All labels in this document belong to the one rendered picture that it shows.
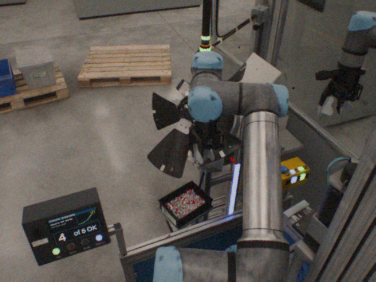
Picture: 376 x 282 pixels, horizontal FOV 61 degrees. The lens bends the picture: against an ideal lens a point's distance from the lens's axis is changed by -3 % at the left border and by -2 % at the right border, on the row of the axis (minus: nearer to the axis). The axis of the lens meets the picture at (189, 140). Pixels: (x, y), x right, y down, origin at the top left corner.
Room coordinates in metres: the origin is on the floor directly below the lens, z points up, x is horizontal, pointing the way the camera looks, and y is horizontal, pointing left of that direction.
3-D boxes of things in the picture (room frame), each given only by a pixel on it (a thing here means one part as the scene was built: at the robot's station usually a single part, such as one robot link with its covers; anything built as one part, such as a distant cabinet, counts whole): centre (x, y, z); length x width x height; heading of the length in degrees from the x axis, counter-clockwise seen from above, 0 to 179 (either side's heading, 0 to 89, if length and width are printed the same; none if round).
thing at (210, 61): (0.74, -0.04, 1.73); 0.09 x 0.08 x 0.11; 176
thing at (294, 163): (1.11, -0.48, 1.02); 0.16 x 0.10 x 0.11; 114
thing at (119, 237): (0.78, 0.28, 0.96); 0.03 x 0.03 x 0.20; 24
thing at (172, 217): (1.07, 0.02, 0.85); 0.22 x 0.17 x 0.07; 129
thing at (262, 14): (1.85, -0.39, 1.54); 0.10 x 0.07 x 0.09; 149
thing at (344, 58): (0.94, -0.50, 1.70); 0.08 x 0.08 x 0.05
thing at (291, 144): (1.64, -0.52, 0.85); 0.36 x 0.24 x 0.03; 24
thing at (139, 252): (0.95, -0.11, 0.82); 0.90 x 0.04 x 0.08; 114
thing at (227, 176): (1.53, -0.21, 0.56); 0.19 x 0.04 x 0.04; 114
